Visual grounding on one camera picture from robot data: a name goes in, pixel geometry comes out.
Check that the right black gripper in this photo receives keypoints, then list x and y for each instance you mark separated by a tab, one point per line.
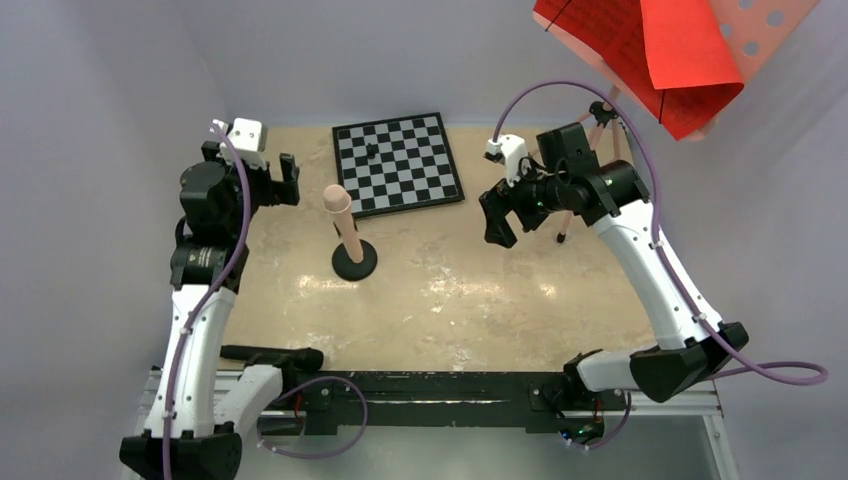
497	202

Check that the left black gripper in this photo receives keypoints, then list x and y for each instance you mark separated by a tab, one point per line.
277	192

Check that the pink microphone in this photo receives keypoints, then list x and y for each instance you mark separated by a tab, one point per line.
338	203

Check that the black microphone stand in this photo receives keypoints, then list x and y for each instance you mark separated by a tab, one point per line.
348	269

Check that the black white chessboard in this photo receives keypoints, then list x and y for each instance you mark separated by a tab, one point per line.
414	169

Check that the red sheet music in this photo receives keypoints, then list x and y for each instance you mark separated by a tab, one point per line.
607	35
689	63

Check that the pink music stand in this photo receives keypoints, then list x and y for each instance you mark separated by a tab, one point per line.
754	32

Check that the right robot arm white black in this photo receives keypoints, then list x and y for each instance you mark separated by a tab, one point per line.
612	199

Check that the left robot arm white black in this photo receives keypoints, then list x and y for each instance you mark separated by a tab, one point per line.
189	434

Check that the black chess piece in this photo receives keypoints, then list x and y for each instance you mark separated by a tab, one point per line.
372	151

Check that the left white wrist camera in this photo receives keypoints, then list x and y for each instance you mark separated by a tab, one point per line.
248	137

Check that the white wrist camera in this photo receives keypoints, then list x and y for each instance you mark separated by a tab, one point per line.
507	150
248	137

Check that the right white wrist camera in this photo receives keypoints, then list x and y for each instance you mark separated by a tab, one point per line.
507	150

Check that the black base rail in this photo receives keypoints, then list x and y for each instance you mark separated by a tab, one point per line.
536	402

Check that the aluminium frame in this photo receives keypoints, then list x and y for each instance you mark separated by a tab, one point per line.
689	401

